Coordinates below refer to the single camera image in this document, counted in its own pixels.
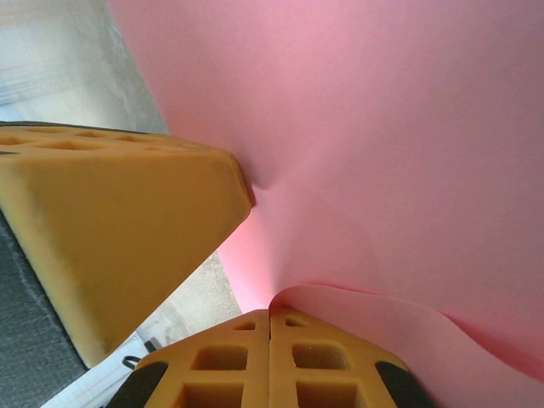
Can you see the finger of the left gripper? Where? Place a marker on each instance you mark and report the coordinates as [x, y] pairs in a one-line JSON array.
[[106, 221]]

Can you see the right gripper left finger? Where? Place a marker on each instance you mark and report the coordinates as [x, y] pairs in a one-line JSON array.
[[255, 370]]

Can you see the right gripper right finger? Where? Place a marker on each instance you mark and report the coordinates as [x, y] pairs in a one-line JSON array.
[[282, 370]]

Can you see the pink cloth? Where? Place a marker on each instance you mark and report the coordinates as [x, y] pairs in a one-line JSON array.
[[361, 127]]

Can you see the wide aluminium mounting rail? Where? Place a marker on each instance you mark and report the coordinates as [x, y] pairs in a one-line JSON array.
[[85, 387]]

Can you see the striped metal enclosure panel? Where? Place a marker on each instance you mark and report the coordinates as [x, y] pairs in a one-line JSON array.
[[42, 51]]

